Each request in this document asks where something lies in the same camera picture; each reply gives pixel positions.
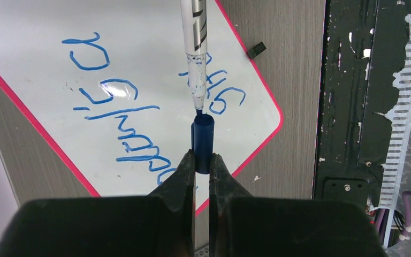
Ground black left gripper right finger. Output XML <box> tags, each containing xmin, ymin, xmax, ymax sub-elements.
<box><xmin>209</xmin><ymin>154</ymin><xmax>386</xmax><ymax>256</ymax></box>

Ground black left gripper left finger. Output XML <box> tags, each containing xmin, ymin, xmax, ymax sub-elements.
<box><xmin>0</xmin><ymin>150</ymin><xmax>195</xmax><ymax>256</ymax></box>

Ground blue marker cap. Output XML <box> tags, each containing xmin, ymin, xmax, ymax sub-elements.
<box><xmin>191</xmin><ymin>113</ymin><xmax>215</xmax><ymax>175</ymax></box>

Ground pink framed whiteboard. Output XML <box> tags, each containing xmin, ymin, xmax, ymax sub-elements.
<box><xmin>0</xmin><ymin>1</ymin><xmax>283</xmax><ymax>196</ymax></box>

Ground white marker pen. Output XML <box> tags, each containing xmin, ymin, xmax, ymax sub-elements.
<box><xmin>180</xmin><ymin>0</ymin><xmax>207</xmax><ymax>115</ymax></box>

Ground black whiteboard stand clip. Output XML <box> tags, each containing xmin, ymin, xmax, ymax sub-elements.
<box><xmin>246</xmin><ymin>42</ymin><xmax>267</xmax><ymax>59</ymax></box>

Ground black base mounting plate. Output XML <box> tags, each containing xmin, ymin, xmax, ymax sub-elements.
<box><xmin>313</xmin><ymin>1</ymin><xmax>411</xmax><ymax>209</ymax></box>

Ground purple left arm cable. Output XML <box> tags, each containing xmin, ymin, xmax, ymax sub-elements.
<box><xmin>374</xmin><ymin>191</ymin><xmax>411</xmax><ymax>245</ymax></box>

